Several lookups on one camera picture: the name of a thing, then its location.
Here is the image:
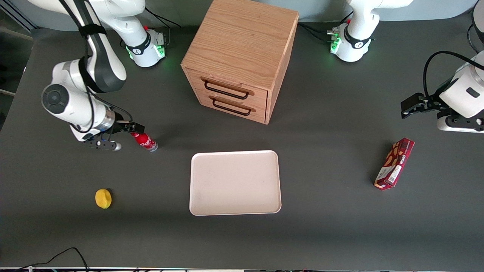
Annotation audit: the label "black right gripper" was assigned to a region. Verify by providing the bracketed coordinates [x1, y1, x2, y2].
[110, 120, 146, 135]

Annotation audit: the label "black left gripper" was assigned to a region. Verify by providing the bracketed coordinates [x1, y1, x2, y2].
[400, 92, 451, 119]

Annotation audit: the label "red coke bottle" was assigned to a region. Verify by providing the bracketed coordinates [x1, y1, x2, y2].
[130, 132, 159, 152]

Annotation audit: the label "beige plastic tray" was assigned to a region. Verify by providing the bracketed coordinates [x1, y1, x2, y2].
[189, 150, 282, 216]

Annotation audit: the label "red snack box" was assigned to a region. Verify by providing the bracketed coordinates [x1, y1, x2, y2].
[374, 138, 415, 191]

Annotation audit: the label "yellow lemon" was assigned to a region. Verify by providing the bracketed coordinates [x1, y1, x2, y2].
[95, 189, 113, 210]

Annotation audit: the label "wooden drawer cabinet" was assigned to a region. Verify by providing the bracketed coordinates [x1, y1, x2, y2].
[181, 0, 299, 125]

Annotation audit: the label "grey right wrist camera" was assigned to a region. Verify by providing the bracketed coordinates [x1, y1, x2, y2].
[85, 139, 123, 152]

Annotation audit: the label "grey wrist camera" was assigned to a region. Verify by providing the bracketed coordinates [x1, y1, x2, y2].
[85, 139, 123, 152]
[437, 113, 484, 134]

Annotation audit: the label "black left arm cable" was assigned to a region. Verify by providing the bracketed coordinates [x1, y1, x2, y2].
[423, 51, 484, 99]

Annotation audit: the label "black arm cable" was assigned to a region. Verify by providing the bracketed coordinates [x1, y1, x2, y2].
[423, 51, 484, 99]
[60, 0, 133, 135]

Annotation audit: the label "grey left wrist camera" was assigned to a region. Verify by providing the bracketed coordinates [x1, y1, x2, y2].
[437, 113, 484, 134]

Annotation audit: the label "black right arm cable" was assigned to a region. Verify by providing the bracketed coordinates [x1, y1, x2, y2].
[60, 0, 133, 135]

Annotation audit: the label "wooden drawer with black handle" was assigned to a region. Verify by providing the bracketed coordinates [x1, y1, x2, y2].
[186, 69, 268, 109]
[194, 90, 267, 124]

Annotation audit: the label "black right base cables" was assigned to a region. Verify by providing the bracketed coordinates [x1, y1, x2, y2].
[145, 7, 182, 48]

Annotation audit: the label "black base cables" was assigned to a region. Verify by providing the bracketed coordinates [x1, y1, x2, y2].
[298, 11, 354, 43]
[145, 7, 182, 48]

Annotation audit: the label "black left base cables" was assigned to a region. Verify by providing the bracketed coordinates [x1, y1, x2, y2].
[298, 11, 354, 43]

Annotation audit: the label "black cable at table edge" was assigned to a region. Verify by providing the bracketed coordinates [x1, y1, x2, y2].
[15, 247, 90, 272]

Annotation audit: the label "grey metal frame rail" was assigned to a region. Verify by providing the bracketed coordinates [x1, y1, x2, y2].
[0, 6, 37, 34]

